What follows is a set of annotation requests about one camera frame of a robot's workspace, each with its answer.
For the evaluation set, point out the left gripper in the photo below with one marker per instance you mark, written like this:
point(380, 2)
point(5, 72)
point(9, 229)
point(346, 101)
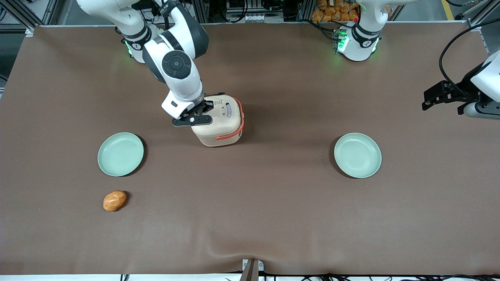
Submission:
point(461, 92)

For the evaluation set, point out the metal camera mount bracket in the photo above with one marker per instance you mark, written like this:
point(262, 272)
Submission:
point(251, 269)

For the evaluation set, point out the aluminium frame profile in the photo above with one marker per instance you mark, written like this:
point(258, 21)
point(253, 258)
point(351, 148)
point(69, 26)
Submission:
point(23, 15)
point(478, 15)

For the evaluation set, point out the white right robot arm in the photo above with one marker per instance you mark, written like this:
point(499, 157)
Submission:
point(177, 64)

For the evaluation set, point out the pale green plate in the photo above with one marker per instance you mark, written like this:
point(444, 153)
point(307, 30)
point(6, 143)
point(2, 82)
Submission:
point(120, 154)
point(357, 155)

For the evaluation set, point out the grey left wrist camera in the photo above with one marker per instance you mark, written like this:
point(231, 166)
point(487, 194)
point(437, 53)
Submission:
point(484, 111)

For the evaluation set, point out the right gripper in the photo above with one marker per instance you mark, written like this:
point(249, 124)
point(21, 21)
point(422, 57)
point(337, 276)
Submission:
point(207, 105)

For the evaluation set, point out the brown table mat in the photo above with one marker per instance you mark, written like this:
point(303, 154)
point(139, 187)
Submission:
point(273, 214)

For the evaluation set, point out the bag of orange items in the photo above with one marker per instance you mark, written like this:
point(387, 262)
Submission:
point(334, 11)

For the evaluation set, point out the white connector strip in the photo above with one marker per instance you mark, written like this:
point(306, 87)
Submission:
point(256, 17)

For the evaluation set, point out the orange brown potato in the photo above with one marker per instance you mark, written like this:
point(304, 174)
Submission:
point(114, 200)

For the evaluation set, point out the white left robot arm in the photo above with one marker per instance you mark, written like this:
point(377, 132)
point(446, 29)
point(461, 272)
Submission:
point(361, 43)

